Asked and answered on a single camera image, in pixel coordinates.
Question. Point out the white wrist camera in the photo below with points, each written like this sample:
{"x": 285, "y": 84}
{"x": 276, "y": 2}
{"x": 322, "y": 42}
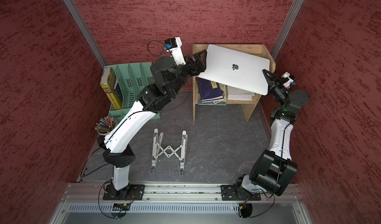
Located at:
{"x": 173, "y": 46}
{"x": 290, "y": 80}

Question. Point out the book stack under blue book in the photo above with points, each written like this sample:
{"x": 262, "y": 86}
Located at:
{"x": 212, "y": 103}

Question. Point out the right metal corner post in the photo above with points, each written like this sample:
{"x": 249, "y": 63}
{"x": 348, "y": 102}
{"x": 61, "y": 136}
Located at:
{"x": 290, "y": 18}

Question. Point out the left metal corner post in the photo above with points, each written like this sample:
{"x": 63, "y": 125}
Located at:
{"x": 79, "y": 20}

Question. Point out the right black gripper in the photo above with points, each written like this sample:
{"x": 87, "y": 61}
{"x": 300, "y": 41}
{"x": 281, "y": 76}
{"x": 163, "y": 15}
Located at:
{"x": 273, "y": 82}

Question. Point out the metal corner post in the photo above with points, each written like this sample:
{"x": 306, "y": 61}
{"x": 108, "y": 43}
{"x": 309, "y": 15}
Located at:
{"x": 290, "y": 18}
{"x": 79, "y": 20}

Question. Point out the wooden shelf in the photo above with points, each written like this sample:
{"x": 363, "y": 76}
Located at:
{"x": 259, "y": 50}

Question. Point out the green plastic file organizer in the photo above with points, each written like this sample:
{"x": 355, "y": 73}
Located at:
{"x": 132, "y": 77}

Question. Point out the aluminium mounting rail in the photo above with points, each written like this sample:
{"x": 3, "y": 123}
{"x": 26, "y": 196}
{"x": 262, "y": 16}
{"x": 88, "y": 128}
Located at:
{"x": 177, "y": 203}

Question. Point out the dark blue book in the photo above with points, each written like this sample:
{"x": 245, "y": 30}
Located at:
{"x": 209, "y": 91}

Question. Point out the silver folding laptop stand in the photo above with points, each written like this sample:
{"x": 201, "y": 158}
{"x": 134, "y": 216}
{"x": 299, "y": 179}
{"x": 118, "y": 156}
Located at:
{"x": 169, "y": 151}

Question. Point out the silver laptop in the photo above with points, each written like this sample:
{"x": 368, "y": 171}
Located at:
{"x": 236, "y": 69}

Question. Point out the coloured pencils bundle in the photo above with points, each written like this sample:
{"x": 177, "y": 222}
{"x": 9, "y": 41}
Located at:
{"x": 107, "y": 122}

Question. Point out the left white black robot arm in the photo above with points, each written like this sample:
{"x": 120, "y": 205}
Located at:
{"x": 169, "y": 77}

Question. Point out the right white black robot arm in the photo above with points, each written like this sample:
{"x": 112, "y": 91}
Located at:
{"x": 274, "y": 169}

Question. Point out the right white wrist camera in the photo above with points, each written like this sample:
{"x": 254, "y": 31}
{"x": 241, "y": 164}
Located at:
{"x": 290, "y": 80}

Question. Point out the white book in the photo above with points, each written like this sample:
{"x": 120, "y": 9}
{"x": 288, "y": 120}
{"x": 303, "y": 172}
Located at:
{"x": 238, "y": 94}

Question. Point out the green pencil cup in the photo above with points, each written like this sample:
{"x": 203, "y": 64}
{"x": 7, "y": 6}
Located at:
{"x": 103, "y": 131}

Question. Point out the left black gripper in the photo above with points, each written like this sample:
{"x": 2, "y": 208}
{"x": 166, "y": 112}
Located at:
{"x": 201, "y": 65}

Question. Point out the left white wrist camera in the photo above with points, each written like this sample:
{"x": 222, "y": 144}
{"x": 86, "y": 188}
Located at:
{"x": 173, "y": 46}

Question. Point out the yellow book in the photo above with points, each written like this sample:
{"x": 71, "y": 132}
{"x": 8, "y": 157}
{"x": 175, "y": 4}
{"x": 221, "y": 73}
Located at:
{"x": 108, "y": 84}

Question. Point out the dark book in organizer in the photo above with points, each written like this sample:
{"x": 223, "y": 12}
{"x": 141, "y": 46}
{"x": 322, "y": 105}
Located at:
{"x": 119, "y": 94}

